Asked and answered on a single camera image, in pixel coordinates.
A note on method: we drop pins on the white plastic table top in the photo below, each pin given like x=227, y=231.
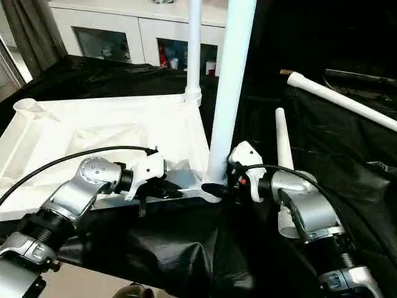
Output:
x=105, y=130

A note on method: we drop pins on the white plastic table leg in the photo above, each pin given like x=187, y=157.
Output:
x=341, y=99
x=283, y=136
x=193, y=49
x=232, y=81

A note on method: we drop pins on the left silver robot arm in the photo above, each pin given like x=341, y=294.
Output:
x=68, y=198

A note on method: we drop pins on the black plastic mat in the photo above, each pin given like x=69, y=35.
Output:
x=347, y=186

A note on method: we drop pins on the small white jar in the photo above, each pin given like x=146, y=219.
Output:
x=211, y=67

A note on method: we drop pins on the small red bottle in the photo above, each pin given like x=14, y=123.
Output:
x=164, y=59

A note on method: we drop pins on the white glass-door cabinet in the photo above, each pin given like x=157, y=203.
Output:
x=136, y=18

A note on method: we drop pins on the grey curtain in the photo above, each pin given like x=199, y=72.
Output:
x=31, y=31

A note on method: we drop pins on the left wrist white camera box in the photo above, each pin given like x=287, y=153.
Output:
x=149, y=171

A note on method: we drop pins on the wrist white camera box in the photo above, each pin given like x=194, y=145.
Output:
x=248, y=158
x=149, y=171

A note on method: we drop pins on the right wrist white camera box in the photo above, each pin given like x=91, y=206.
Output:
x=248, y=158

